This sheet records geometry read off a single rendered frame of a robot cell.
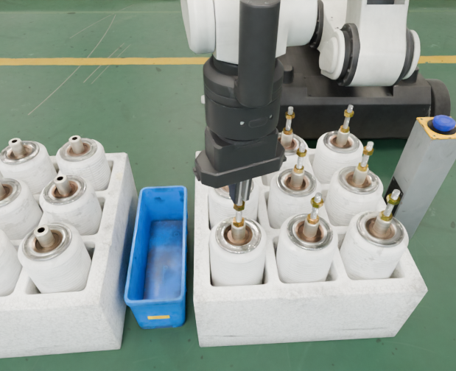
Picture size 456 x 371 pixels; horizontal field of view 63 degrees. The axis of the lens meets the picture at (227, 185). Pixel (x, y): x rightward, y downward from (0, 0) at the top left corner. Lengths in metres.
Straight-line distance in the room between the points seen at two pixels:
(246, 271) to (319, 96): 0.63
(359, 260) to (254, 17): 0.46
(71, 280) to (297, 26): 0.52
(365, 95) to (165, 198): 0.62
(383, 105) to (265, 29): 0.84
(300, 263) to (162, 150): 0.69
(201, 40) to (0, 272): 0.51
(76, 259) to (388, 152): 0.96
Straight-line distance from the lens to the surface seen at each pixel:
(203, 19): 0.36
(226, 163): 0.45
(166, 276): 0.87
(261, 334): 0.75
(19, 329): 0.77
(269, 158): 0.48
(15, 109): 1.56
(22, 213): 0.77
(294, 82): 1.10
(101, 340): 0.78
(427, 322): 0.91
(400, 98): 1.16
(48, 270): 0.65
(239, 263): 0.59
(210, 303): 0.63
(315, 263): 0.62
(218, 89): 0.39
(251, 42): 0.34
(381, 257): 0.65
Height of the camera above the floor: 0.73
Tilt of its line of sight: 44 degrees down
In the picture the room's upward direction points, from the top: straight up
